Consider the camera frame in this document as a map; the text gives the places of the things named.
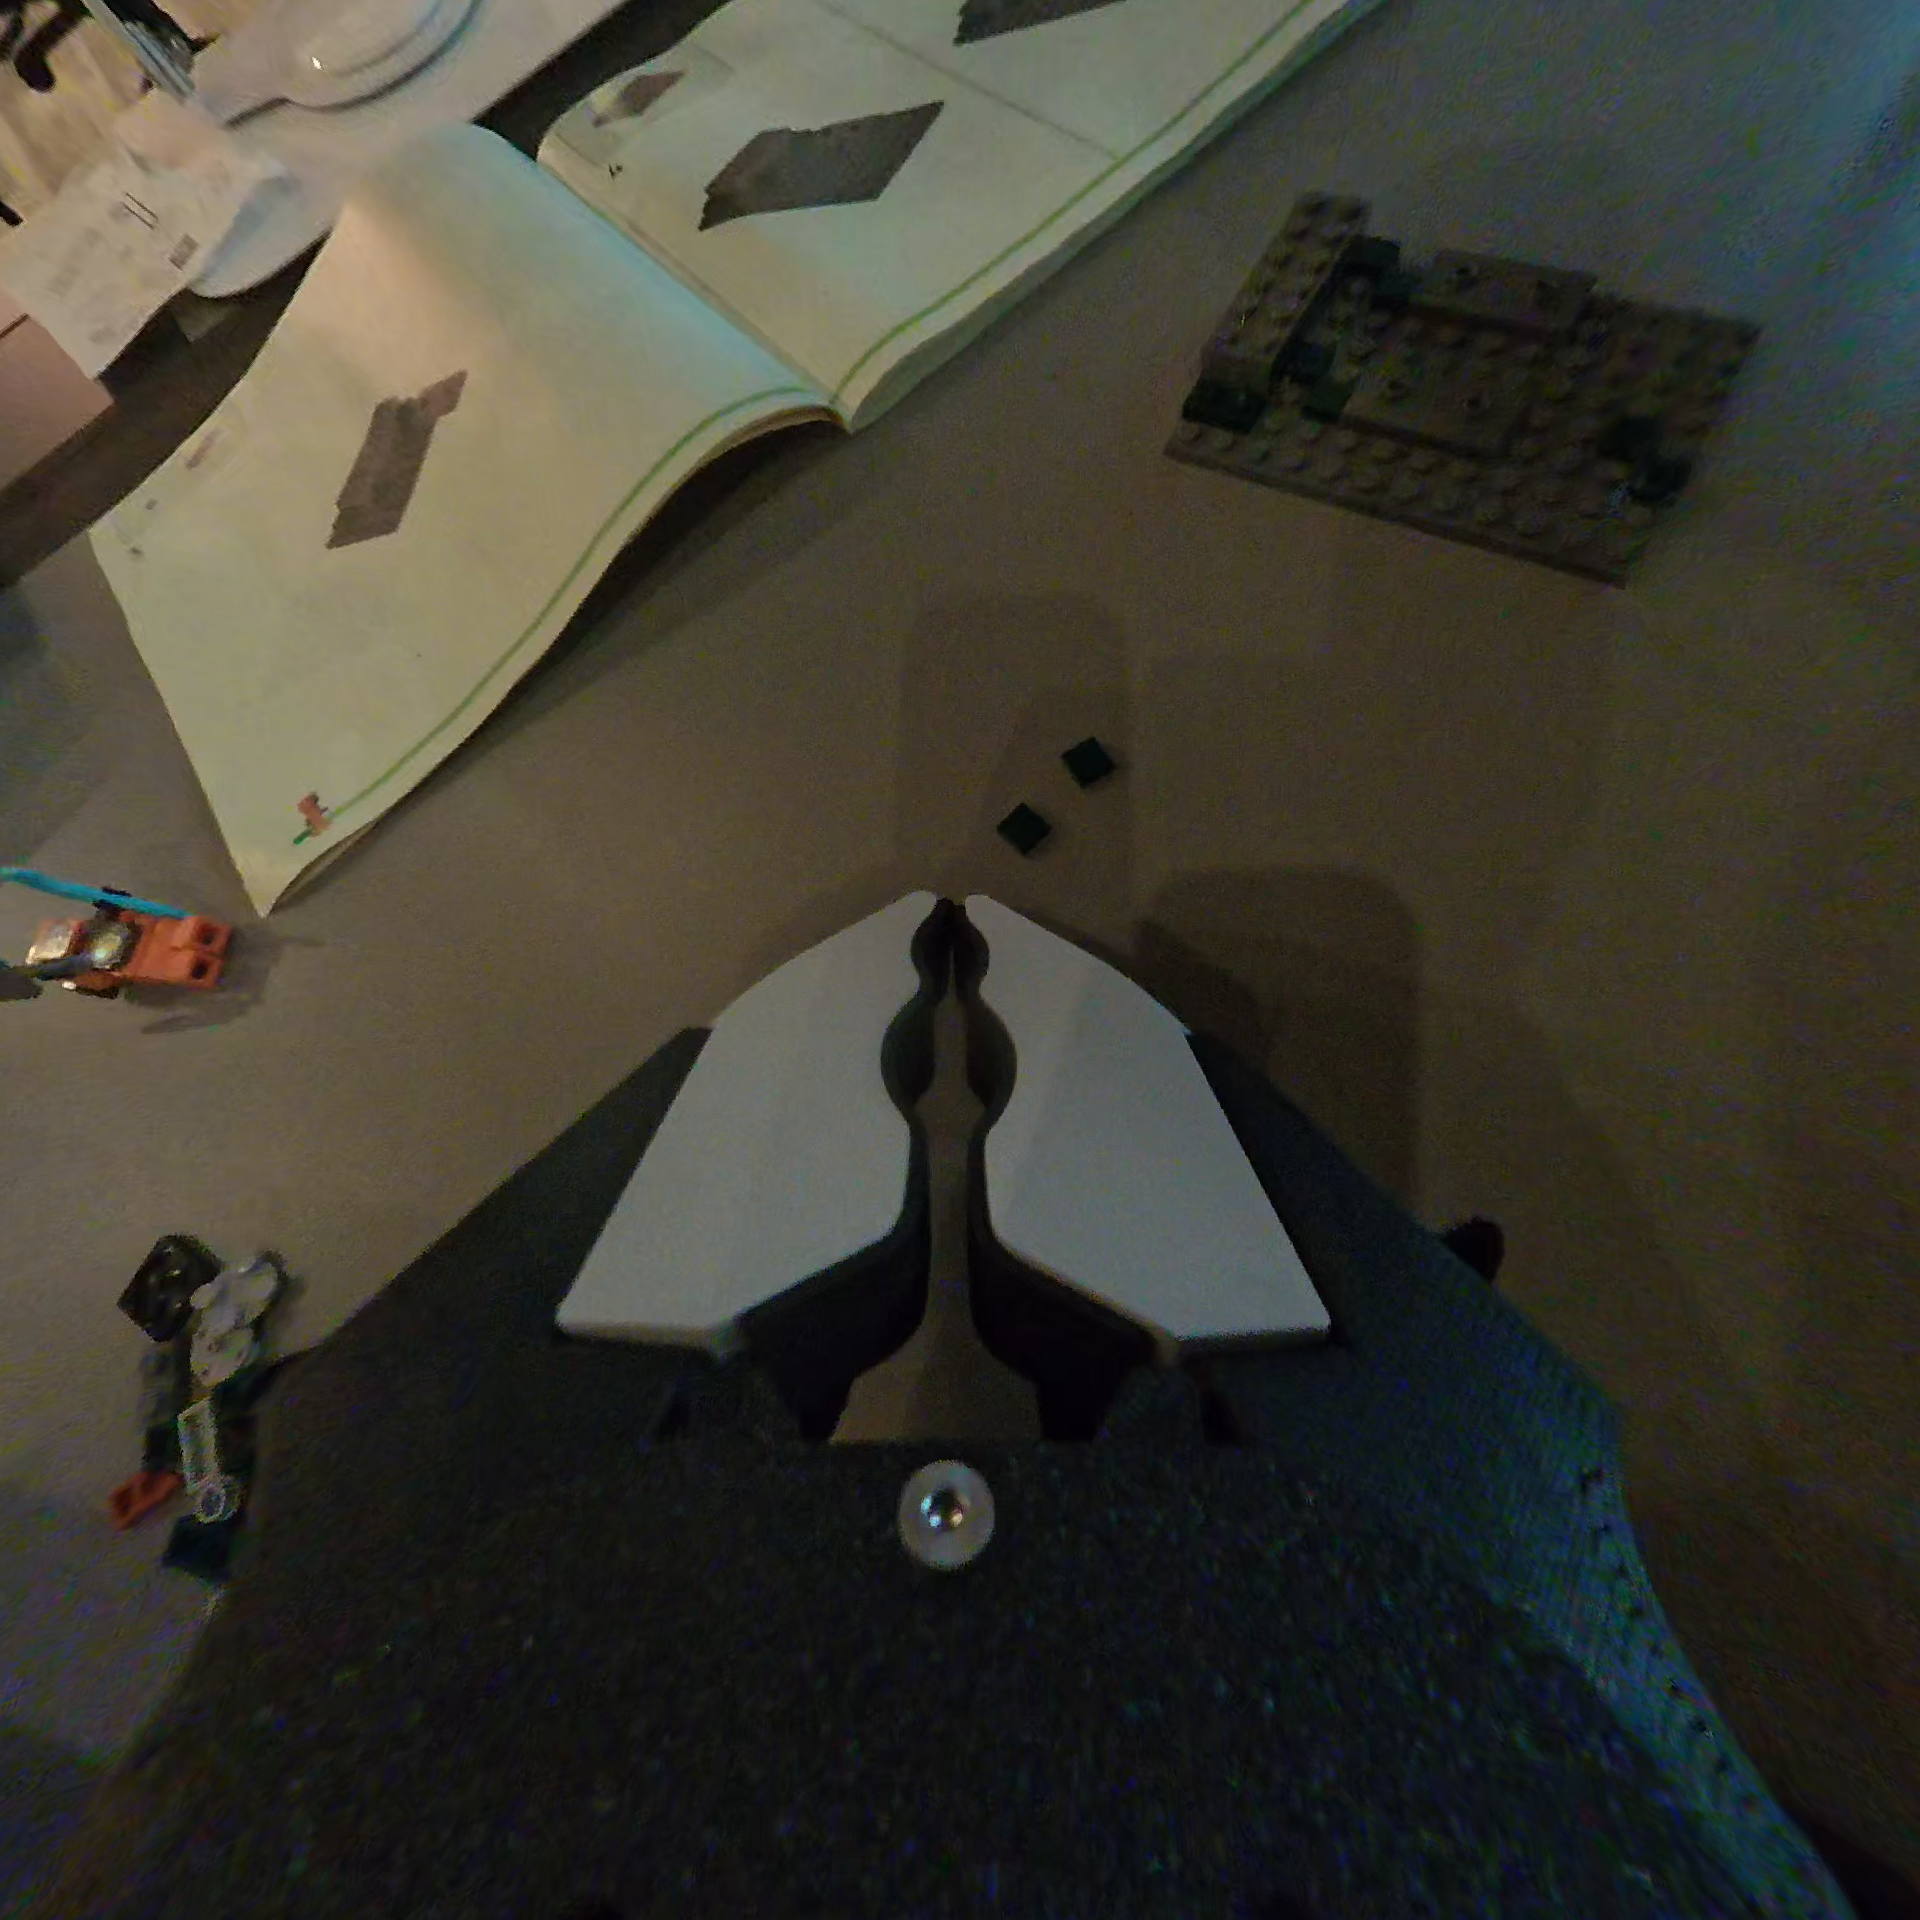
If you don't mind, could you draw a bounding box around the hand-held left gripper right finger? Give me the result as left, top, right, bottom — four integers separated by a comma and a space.
957, 896, 1334, 1437

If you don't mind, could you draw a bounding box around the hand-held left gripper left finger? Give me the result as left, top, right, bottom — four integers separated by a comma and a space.
556, 892, 962, 1434

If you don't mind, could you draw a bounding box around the grey toy brick baseplate build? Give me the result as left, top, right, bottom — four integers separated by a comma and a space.
1167, 192, 1761, 588

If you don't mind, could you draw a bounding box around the grey desk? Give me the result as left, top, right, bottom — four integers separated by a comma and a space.
0, 0, 1920, 1877

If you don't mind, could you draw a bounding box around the pile of small toy bricks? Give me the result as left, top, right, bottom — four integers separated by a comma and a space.
113, 1233, 295, 1584

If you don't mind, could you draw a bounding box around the orange toy brick vehicle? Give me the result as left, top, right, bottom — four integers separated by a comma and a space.
22, 907, 238, 1000

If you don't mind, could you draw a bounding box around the light blue toy sword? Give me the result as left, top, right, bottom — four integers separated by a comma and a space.
0, 865, 191, 921

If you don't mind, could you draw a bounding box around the open instruction booklet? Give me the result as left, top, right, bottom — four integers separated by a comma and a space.
90, 0, 1389, 916

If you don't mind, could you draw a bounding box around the printed white paper sheet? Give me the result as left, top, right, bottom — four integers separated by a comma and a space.
0, 141, 302, 378

